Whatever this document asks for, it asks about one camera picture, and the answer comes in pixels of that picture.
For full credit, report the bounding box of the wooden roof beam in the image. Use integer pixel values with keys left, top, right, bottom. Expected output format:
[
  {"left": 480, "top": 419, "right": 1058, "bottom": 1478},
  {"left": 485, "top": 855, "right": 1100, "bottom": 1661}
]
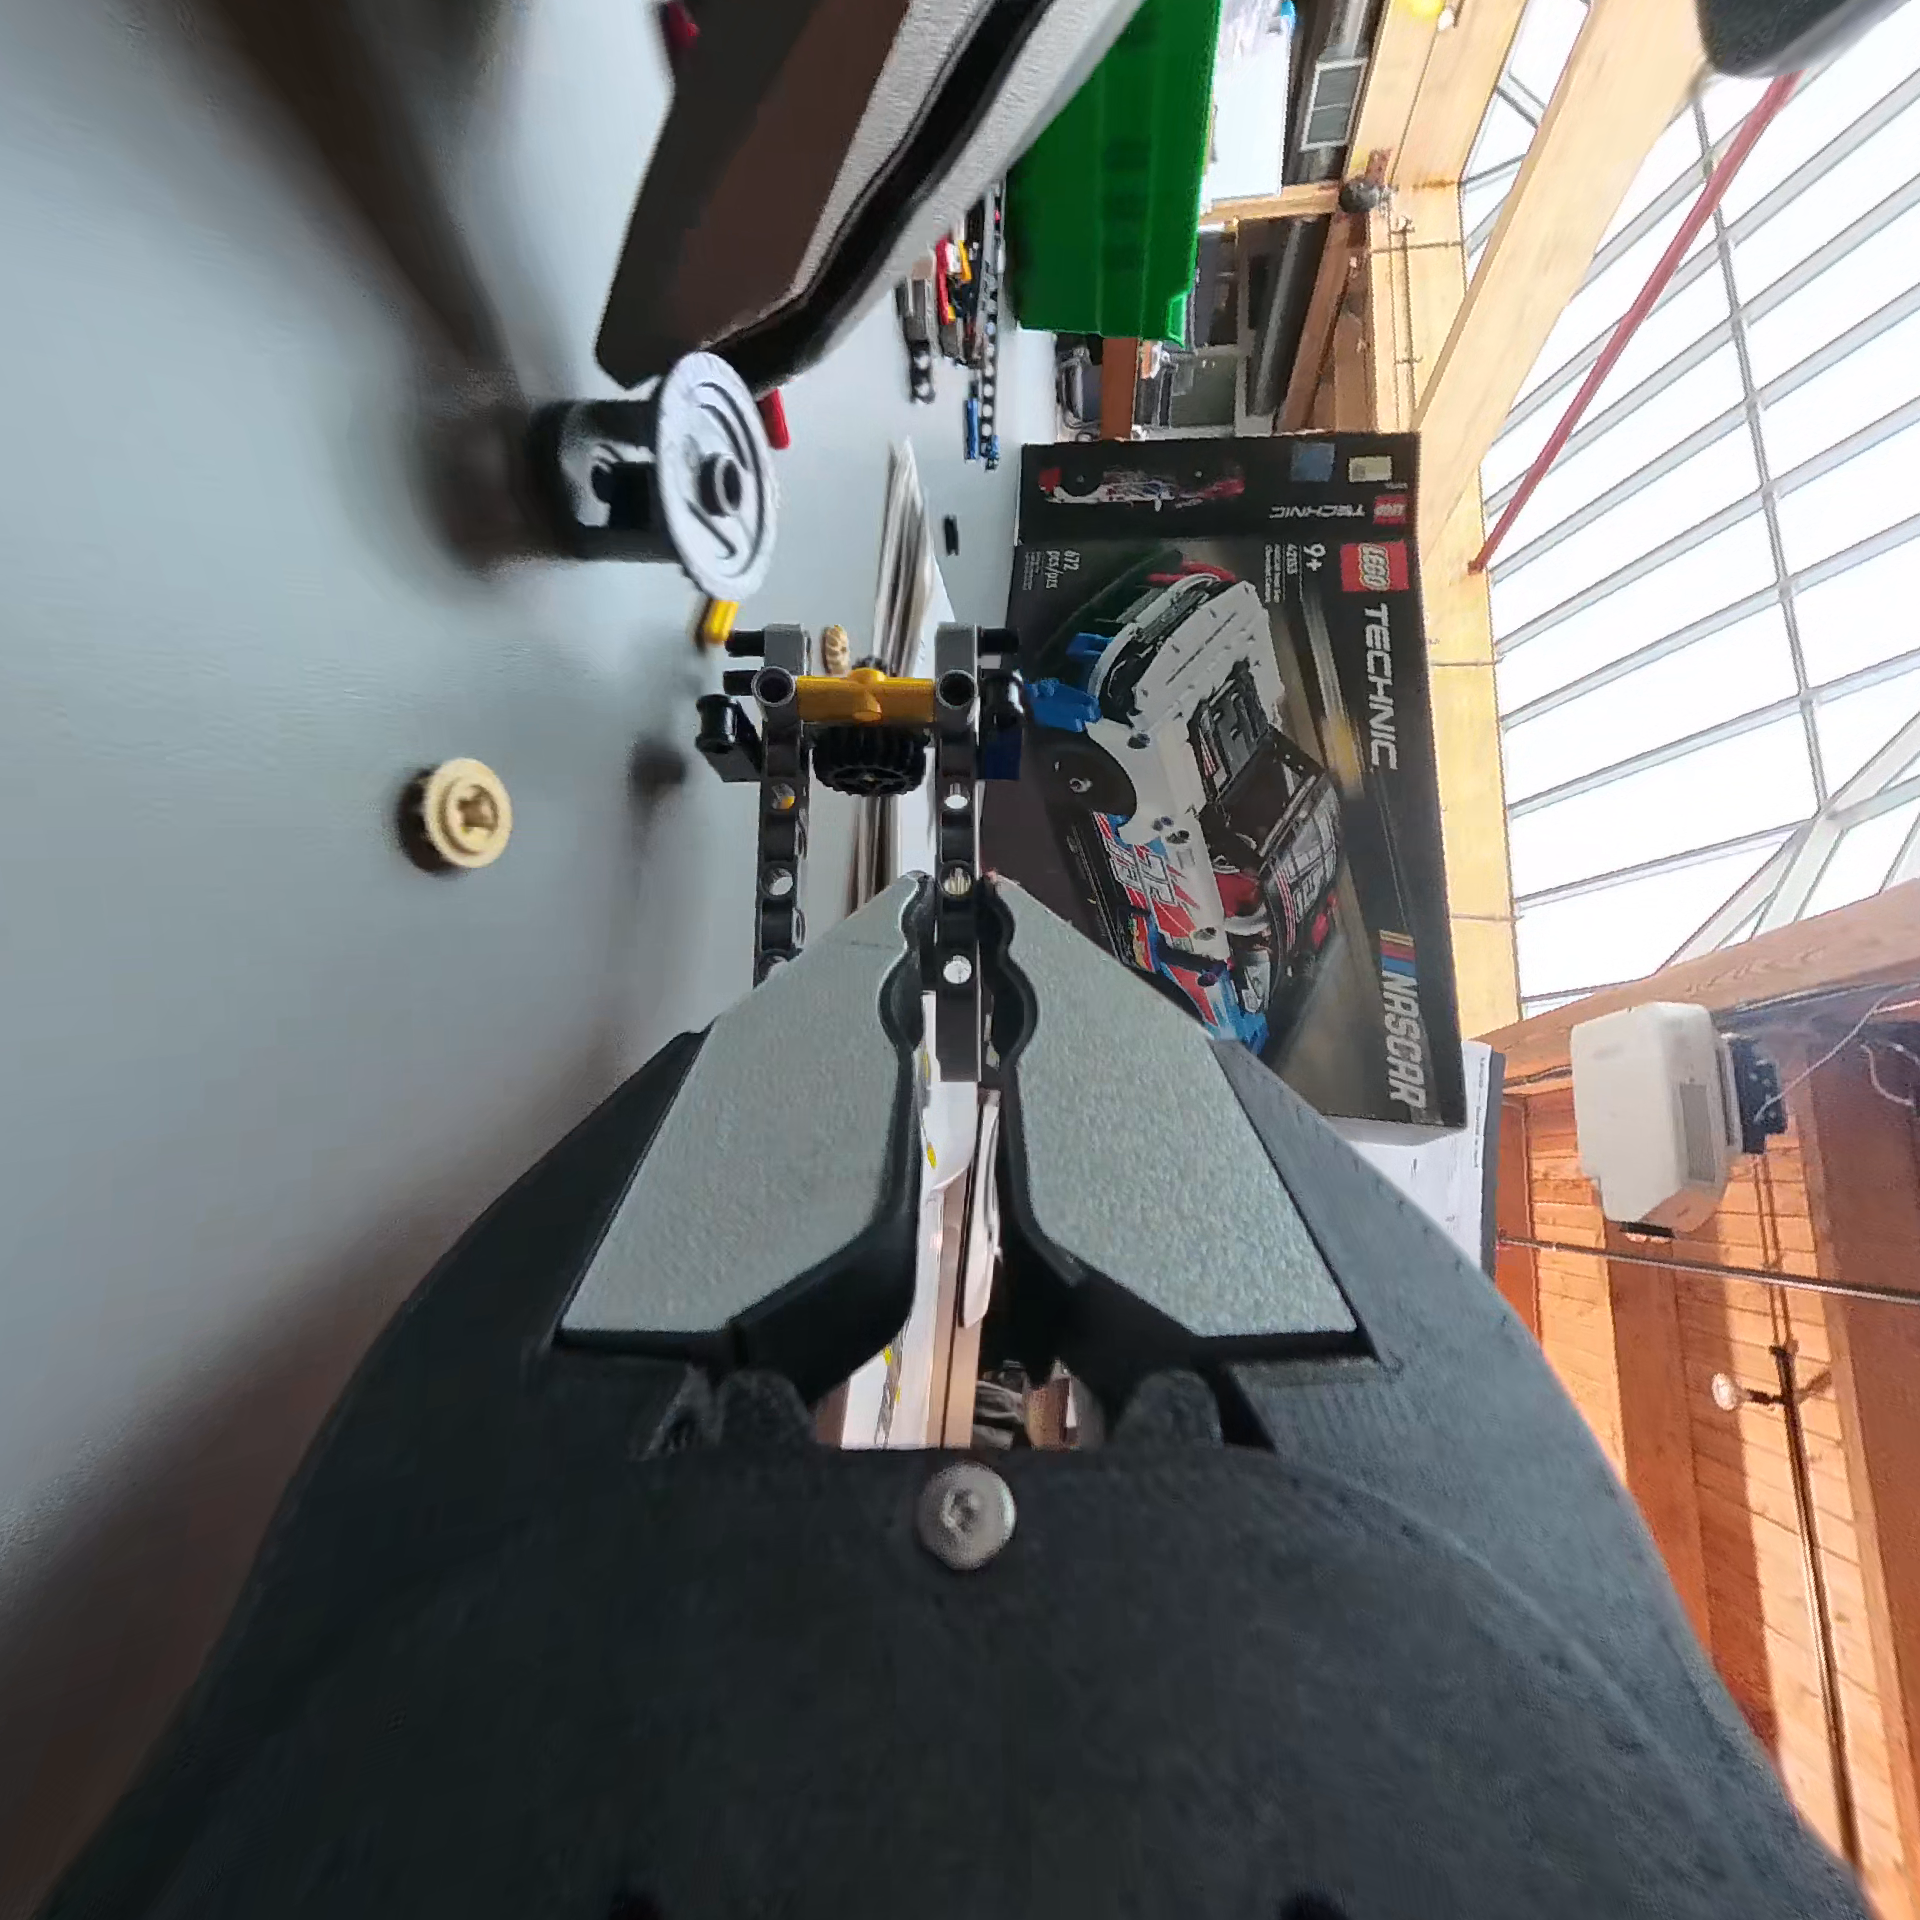
[{"left": 1410, "top": 0, "right": 1704, "bottom": 466}]

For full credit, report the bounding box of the small tan lego gear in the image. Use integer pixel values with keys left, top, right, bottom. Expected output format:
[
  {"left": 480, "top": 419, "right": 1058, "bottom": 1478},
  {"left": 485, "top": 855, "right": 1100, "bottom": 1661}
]
[{"left": 398, "top": 757, "right": 514, "bottom": 875}]

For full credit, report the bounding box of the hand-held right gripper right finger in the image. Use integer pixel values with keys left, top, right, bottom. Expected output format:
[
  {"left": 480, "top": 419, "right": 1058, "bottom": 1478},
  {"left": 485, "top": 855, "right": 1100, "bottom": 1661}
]
[{"left": 982, "top": 878, "right": 1362, "bottom": 1412}]

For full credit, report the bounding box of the dark grey lego differential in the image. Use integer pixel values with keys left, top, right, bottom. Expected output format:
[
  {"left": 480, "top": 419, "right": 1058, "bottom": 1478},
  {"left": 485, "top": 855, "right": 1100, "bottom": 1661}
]
[{"left": 532, "top": 352, "right": 783, "bottom": 594}]

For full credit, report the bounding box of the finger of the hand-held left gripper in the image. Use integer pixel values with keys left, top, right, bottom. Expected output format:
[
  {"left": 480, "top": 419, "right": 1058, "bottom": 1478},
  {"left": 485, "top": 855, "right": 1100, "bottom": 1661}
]
[
  {"left": 727, "top": 0, "right": 1149, "bottom": 388},
  {"left": 594, "top": 0, "right": 1051, "bottom": 395}
]

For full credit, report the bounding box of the green plastic bin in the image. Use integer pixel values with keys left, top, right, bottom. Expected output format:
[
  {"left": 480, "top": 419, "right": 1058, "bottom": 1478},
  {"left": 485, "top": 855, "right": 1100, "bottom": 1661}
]
[{"left": 1000, "top": 0, "right": 1226, "bottom": 344}]

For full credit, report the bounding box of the pile of loose lego pieces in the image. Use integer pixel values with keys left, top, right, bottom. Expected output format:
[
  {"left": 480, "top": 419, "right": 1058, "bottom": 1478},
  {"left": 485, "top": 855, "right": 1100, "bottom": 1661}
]
[{"left": 896, "top": 187, "right": 1010, "bottom": 470}]

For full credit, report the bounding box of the black lego set box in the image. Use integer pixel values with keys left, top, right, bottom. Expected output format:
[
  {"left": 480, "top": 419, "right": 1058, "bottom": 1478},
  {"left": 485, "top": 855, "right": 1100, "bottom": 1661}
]
[{"left": 1007, "top": 431, "right": 1469, "bottom": 1128}]

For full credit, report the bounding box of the grey lego frame assembly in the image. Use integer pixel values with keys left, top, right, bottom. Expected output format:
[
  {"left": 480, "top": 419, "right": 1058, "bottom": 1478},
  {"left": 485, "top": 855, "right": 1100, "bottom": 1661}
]
[{"left": 698, "top": 621, "right": 1029, "bottom": 1088}]

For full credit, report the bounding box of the white dark-edged board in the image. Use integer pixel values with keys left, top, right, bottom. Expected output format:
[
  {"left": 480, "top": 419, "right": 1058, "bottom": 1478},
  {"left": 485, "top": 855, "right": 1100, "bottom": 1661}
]
[{"left": 1318, "top": 1043, "right": 1504, "bottom": 1278}]

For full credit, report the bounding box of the white wall-mounted device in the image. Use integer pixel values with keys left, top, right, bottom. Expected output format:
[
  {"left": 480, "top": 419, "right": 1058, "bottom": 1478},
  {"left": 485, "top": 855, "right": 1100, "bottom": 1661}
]
[{"left": 1570, "top": 1002, "right": 1788, "bottom": 1235}]

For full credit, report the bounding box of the red ceiling pipe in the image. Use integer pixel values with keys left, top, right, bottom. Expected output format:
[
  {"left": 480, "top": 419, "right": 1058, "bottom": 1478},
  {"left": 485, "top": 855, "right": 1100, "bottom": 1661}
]
[{"left": 1467, "top": 67, "right": 1802, "bottom": 579}]

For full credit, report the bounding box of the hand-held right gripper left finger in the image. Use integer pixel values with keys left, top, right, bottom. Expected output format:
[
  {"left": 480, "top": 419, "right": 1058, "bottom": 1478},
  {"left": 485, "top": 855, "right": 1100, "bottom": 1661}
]
[{"left": 556, "top": 872, "right": 928, "bottom": 1403}]

